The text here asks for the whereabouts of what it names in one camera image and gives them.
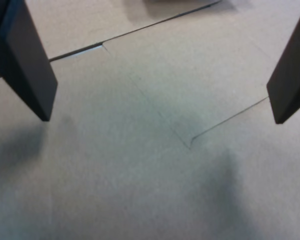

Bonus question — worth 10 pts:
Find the brown cardboard sheet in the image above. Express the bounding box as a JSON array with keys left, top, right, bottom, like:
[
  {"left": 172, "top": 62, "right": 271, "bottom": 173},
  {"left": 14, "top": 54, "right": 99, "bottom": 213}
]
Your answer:
[{"left": 0, "top": 0, "right": 300, "bottom": 240}]

